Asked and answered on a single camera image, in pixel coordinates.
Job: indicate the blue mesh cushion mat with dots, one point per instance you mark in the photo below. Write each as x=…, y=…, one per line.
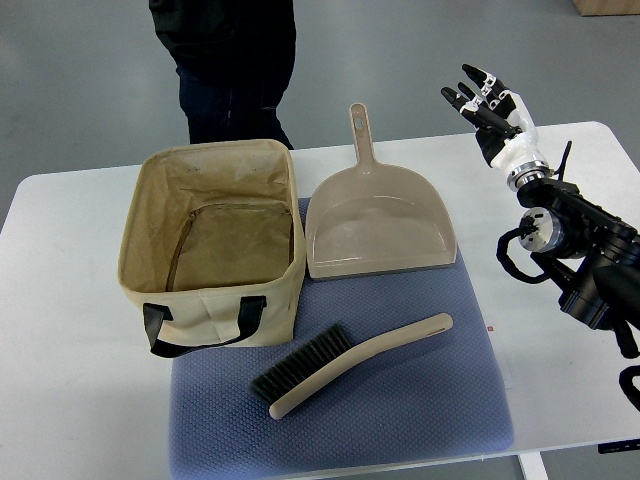
x=439, y=397

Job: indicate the pink dustpan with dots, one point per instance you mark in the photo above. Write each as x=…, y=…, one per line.
x=375, y=218

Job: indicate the pink hand broom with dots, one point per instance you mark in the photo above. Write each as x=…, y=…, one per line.
x=318, y=362

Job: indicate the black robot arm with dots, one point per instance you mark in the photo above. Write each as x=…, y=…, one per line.
x=590, y=254

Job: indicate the cardboard box corner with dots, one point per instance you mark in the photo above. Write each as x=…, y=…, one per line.
x=607, y=7

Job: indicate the yellow fabric bag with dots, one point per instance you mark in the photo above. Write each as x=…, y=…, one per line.
x=213, y=250

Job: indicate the person in dark clothes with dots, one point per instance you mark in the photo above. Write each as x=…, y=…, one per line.
x=234, y=60

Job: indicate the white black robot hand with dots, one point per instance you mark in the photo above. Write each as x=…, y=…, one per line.
x=504, y=129

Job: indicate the black table control panel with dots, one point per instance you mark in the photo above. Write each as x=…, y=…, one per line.
x=619, y=446

